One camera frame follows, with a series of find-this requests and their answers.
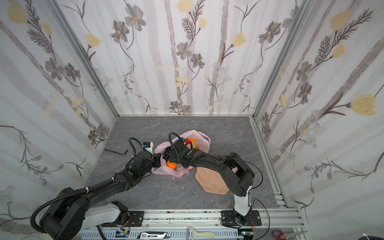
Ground pink scalloped plate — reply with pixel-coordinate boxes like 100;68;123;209
195;167;230;195

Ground dark fake grape bunch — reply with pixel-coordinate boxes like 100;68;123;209
162;147;173;162

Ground cream fake garlic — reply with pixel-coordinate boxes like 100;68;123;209
192;142;200;150

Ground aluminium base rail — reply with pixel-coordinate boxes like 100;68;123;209
77;209;310;240

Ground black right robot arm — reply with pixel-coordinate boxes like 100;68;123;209
169;139;255;228

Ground orange fake tangerine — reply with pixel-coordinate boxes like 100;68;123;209
166;161;178;170

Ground pink plastic bag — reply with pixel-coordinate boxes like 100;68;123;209
151;130;211;178

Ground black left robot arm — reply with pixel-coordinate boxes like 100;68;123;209
30;151;161;240

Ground red handled scissors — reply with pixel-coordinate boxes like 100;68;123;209
273;230;307;240

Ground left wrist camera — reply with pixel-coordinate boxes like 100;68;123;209
143;142;154;154

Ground silver black utility knife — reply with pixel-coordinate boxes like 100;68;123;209
137;232;171;240

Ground dark hex key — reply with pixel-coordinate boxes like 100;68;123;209
104;148;128;156

